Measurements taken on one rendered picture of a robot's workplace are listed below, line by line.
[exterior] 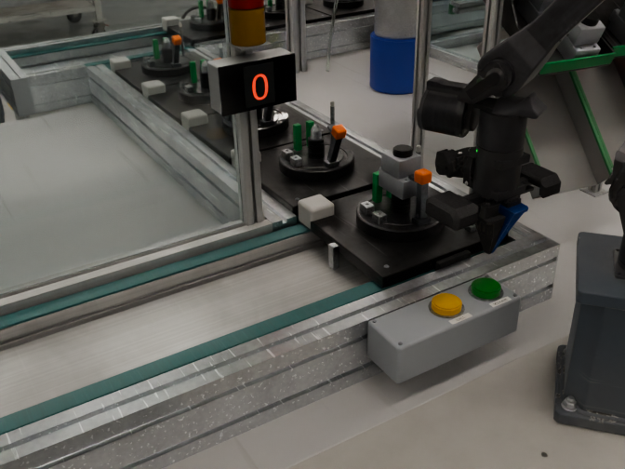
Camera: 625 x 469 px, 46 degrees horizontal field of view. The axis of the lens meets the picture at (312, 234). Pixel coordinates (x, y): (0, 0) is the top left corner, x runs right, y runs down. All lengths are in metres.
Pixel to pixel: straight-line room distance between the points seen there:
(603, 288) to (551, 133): 0.46
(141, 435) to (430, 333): 0.37
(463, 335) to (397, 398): 0.12
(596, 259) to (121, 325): 0.64
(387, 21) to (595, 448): 1.34
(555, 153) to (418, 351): 0.49
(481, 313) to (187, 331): 0.40
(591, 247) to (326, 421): 0.40
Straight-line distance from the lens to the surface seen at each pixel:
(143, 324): 1.08
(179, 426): 0.91
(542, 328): 1.17
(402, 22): 2.04
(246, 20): 1.05
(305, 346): 0.94
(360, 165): 1.38
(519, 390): 1.05
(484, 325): 1.02
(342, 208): 1.22
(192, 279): 1.15
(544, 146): 1.30
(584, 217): 1.50
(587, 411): 1.01
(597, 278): 0.92
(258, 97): 1.08
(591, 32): 1.21
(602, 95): 1.43
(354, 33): 2.48
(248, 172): 1.16
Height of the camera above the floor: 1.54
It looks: 30 degrees down
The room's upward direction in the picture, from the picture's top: 1 degrees counter-clockwise
